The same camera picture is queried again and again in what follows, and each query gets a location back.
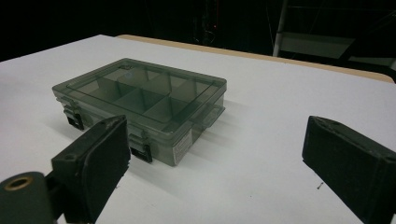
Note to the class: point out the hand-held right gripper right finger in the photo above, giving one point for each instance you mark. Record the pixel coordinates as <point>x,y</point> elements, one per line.
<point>351,168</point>

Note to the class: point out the small dark screw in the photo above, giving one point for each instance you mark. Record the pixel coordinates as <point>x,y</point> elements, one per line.
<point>319,185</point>

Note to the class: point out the grey transparent compartment box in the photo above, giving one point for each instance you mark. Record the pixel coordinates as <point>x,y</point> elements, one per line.
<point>140,93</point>

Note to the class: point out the white metal-legged desk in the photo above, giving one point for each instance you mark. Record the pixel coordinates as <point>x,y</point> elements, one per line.
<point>311,43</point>

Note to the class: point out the white table cover board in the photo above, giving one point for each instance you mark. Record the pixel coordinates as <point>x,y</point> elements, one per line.
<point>264,109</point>

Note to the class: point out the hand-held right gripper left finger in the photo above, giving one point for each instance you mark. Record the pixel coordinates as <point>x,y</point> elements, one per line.
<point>93,168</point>

